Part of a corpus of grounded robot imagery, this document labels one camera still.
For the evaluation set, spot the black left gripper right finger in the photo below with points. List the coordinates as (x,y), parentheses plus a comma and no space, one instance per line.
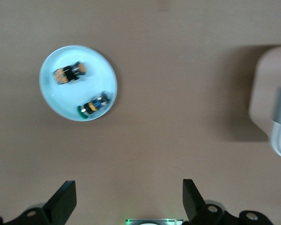
(193,201)

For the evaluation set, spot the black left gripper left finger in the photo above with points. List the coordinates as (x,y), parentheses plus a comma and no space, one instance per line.
(61,206)

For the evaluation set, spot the light blue round plate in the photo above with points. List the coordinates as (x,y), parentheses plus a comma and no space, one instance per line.
(84,58)

